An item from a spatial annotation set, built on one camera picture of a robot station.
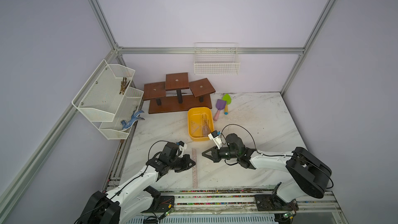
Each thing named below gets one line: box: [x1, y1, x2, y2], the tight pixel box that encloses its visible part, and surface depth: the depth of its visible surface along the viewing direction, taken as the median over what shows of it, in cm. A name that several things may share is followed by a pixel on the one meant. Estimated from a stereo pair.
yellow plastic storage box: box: [187, 106, 215, 142], surface depth 106 cm
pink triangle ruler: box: [201, 119, 212, 137], surface depth 103 cm
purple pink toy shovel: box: [213, 99, 227, 122], surface depth 117 cm
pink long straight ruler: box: [191, 148, 198, 189], surface depth 81 cm
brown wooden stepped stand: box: [142, 72, 216, 115], surface depth 107 cm
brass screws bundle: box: [119, 76, 131, 95], surface depth 82 cm
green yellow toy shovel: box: [222, 93, 232, 116], surface depth 121 cm
